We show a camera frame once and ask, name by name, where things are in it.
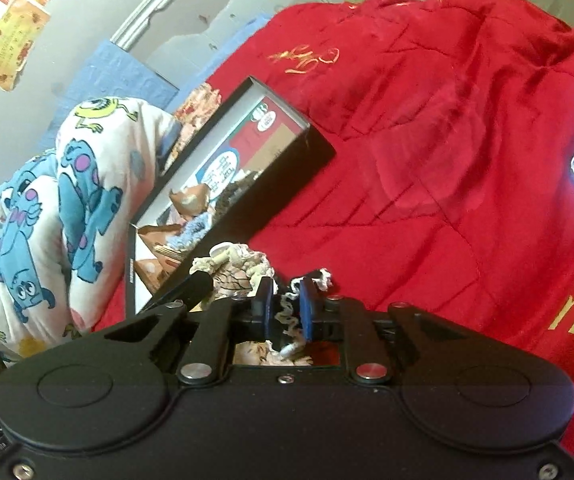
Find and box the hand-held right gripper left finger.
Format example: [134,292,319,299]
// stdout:
[94,271,275,387]

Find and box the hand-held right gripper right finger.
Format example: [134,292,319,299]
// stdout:
[299,275,474,387]

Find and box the cream scrunchie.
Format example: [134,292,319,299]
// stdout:
[189,241,336,362]

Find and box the blue scrunchie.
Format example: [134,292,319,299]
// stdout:
[166,209,216,254]

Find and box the brown scrunchie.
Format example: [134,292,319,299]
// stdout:
[211,179,254,219]

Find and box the black cardboard box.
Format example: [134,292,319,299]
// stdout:
[127,76,338,320]

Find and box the white cartoon monster blanket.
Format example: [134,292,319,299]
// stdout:
[0,96,182,362]

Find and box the red printed blanket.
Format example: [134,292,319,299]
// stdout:
[91,0,574,397]

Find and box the blue bed sheet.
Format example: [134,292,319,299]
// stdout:
[48,14,274,112]

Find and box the white curved bed rail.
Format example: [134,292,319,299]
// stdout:
[110,0,219,51]

